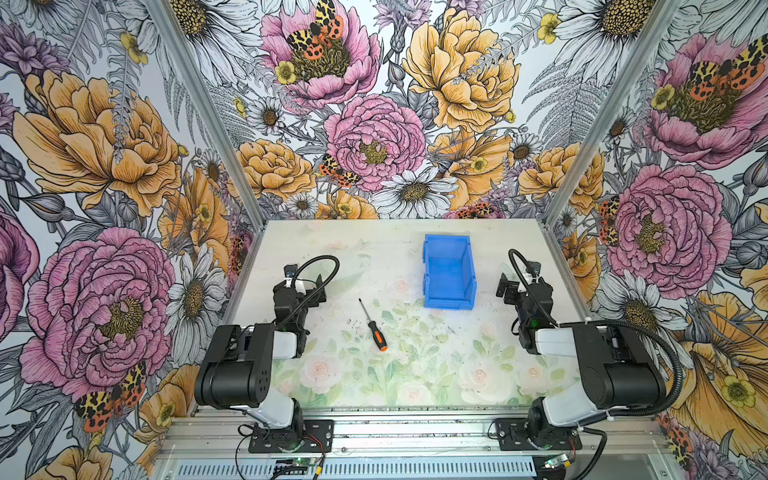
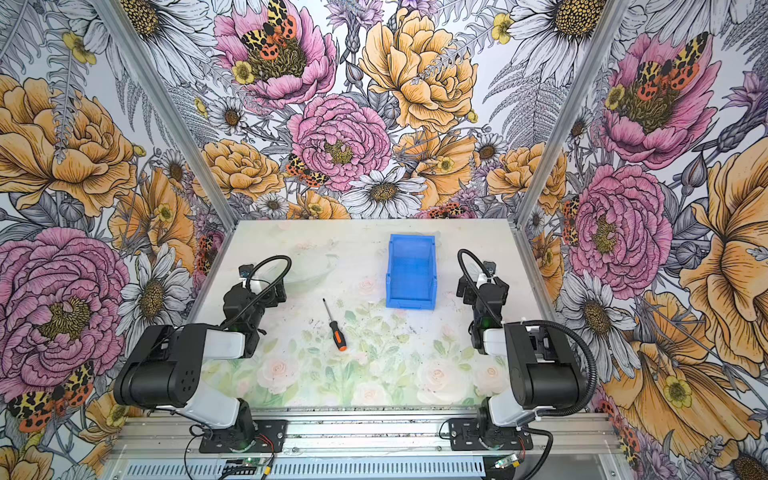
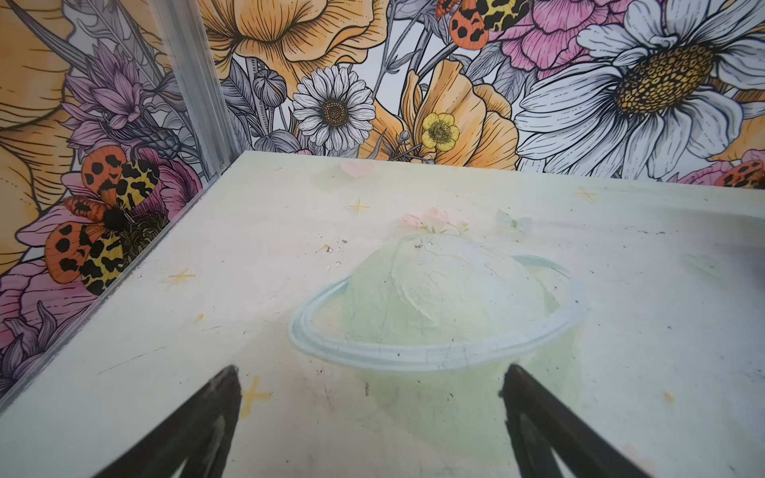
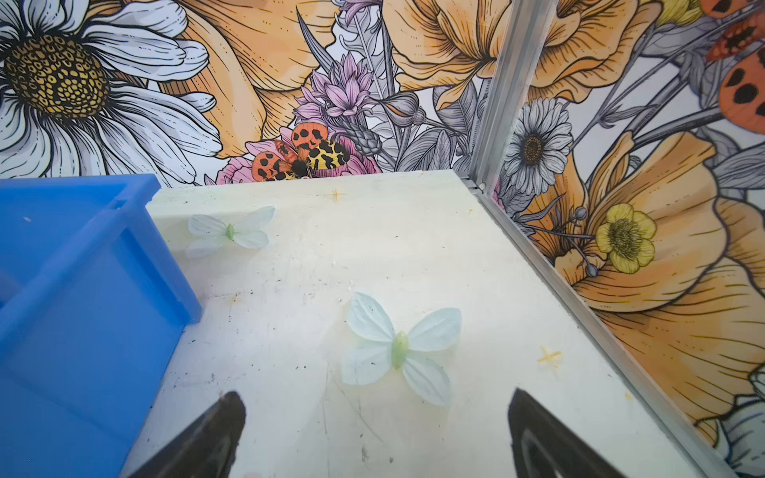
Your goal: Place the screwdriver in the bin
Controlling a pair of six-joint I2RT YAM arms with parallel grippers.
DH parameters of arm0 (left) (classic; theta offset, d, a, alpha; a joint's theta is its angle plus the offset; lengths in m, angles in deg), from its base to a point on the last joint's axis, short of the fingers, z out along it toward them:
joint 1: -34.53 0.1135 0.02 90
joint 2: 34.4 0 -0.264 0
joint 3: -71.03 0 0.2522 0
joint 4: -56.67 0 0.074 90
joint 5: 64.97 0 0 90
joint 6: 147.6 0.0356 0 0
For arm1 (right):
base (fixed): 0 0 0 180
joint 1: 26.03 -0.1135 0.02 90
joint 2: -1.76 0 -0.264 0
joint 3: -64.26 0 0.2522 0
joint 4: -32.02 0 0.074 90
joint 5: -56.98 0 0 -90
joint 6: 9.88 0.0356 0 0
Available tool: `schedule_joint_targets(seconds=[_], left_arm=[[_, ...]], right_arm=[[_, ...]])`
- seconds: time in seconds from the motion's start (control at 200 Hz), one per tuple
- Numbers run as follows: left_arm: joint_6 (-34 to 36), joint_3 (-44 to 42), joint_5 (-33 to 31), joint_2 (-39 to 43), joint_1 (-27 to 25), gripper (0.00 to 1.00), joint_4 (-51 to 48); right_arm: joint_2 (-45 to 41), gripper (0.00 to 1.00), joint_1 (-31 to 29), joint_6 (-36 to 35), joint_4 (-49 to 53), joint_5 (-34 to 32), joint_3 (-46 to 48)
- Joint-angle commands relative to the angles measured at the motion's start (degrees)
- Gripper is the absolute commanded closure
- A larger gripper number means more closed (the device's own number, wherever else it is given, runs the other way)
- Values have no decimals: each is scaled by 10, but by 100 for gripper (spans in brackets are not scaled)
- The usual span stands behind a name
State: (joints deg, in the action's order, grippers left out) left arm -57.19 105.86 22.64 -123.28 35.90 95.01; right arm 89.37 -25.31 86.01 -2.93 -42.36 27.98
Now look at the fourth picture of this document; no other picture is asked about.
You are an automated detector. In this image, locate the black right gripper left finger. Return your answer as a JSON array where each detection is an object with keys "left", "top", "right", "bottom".
[{"left": 131, "top": 392, "right": 246, "bottom": 477}]

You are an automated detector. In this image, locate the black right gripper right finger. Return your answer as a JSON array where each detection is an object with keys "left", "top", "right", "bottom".
[{"left": 507, "top": 388, "right": 624, "bottom": 478}]

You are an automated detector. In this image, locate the blue plastic bin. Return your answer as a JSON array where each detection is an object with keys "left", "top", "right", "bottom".
[{"left": 1, "top": 174, "right": 201, "bottom": 477}]

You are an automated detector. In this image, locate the aluminium corner post right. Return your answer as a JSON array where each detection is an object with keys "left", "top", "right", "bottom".
[{"left": 470, "top": 1, "right": 557, "bottom": 193}]

